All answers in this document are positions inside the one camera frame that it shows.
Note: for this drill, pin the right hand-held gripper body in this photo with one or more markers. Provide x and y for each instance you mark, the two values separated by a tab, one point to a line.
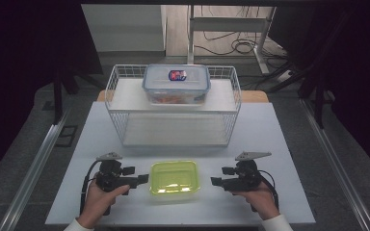
246	176

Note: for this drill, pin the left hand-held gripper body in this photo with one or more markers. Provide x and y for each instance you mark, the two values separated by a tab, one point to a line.
109	178

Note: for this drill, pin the green lidded plastic container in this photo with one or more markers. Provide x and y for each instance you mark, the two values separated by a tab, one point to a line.
175	179

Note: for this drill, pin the clear container with blue-rimmed lid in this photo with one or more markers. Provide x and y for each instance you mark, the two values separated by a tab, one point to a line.
176	83

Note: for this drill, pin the person's right hand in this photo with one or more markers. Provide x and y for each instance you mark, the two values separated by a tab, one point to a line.
260	202

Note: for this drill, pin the person's left hand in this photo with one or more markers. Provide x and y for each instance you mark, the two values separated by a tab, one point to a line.
96	205

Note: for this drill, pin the wooden table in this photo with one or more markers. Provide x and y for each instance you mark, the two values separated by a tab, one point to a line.
253	96

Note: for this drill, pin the black metal stand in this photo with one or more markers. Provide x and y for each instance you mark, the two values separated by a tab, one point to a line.
318	96
58	93

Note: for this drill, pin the white power strip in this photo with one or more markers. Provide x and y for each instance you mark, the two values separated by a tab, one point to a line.
285	75

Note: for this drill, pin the white cabinet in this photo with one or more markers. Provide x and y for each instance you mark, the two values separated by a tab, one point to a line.
125	29

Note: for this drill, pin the black floor bracket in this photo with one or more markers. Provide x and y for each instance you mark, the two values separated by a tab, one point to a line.
66	136

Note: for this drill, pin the aluminium rail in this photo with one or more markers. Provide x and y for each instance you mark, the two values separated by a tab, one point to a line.
337	166
32	170

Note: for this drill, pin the white metal desk frame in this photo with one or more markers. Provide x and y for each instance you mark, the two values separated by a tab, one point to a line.
224	24

